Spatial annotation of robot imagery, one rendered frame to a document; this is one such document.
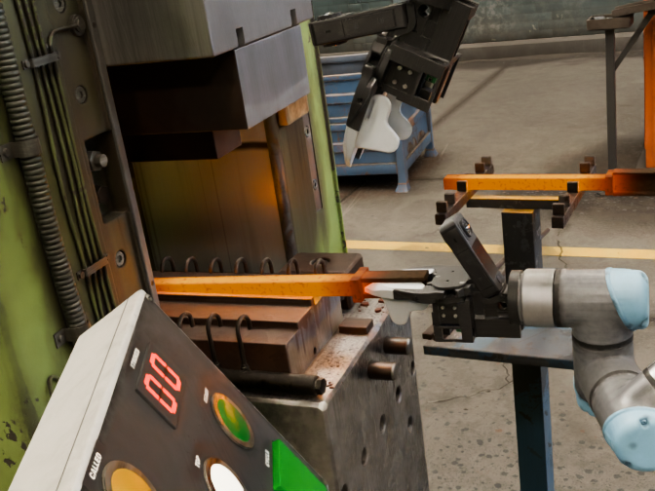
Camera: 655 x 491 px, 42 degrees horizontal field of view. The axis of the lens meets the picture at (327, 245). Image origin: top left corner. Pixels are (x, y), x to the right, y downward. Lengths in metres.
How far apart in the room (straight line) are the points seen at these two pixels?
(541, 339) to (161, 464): 1.11
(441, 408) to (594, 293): 1.76
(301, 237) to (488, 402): 1.44
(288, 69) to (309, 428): 0.47
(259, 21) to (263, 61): 0.05
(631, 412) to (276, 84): 0.58
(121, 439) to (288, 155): 0.93
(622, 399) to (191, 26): 0.64
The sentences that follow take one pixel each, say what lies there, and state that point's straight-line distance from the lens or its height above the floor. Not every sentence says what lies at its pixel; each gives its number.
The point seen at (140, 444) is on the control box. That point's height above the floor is 1.17.
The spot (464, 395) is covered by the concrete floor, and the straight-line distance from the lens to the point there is 2.87.
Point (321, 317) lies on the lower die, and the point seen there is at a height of 0.96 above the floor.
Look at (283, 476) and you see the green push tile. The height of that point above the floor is 1.04.
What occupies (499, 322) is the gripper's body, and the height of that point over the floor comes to 0.97.
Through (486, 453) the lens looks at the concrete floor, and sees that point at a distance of 2.60.
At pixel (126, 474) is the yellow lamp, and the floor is 1.18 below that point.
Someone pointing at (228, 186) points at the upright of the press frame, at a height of 1.09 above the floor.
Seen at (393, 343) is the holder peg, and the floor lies 0.88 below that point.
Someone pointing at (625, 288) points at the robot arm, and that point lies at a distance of 1.09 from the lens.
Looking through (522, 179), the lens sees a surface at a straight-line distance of 1.65.
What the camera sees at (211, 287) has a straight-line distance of 1.29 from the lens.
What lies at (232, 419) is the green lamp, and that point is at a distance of 0.77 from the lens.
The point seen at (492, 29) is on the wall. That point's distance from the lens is 8.90.
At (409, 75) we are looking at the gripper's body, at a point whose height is 1.33.
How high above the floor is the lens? 1.48
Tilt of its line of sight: 20 degrees down
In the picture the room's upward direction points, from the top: 8 degrees counter-clockwise
